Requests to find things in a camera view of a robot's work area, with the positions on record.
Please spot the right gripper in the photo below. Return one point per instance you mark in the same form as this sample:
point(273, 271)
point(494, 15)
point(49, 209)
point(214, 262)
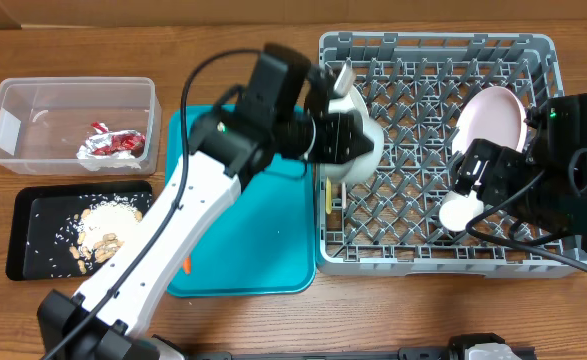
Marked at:
point(502, 162)

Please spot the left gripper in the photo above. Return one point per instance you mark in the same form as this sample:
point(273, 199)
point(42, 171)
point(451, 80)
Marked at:
point(337, 125)

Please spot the grey bowl with rice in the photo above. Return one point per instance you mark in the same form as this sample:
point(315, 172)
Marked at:
point(362, 167)

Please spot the white bowl with peanuts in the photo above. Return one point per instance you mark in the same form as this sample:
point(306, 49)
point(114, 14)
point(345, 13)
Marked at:
point(350, 102)

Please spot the white plastic fork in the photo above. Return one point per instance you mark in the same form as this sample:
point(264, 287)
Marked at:
point(344, 196)

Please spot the white cup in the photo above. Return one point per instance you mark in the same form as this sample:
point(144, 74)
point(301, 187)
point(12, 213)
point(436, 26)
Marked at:
point(457, 210)

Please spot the yellow plastic spoon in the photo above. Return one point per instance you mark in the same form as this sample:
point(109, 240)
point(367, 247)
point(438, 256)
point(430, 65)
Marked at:
point(328, 196)

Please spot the white round plate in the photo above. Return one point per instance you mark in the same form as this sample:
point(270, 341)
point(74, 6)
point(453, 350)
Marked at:
point(494, 114)

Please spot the orange carrot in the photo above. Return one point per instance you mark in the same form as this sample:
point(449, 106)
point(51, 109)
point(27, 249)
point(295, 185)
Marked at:
point(187, 266)

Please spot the red silver foil wrapper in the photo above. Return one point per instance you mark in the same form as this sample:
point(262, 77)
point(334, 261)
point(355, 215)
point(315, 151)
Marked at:
point(113, 144)

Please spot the white napkin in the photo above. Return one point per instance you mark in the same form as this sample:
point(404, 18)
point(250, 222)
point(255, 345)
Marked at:
point(117, 160)

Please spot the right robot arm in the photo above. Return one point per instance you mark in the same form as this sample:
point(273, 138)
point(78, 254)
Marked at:
point(560, 232)

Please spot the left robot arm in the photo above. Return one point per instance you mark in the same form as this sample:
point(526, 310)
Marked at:
point(222, 151)

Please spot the grey dishwasher rack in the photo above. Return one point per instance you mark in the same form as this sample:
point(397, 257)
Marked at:
point(415, 86)

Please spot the teal serving tray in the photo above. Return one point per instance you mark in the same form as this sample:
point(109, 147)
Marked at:
point(263, 244)

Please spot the pile of white rice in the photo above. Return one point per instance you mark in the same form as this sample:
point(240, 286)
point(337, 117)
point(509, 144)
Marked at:
point(70, 236)

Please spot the pile of peanuts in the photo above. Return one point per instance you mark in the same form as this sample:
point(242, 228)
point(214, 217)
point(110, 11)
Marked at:
point(102, 232)

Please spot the black tray bin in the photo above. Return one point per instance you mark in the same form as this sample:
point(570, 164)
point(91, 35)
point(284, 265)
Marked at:
point(22, 210)

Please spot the clear plastic bin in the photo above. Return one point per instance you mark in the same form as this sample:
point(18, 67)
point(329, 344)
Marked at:
point(45, 120)

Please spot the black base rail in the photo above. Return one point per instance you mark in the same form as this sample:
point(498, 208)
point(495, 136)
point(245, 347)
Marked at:
point(476, 346)

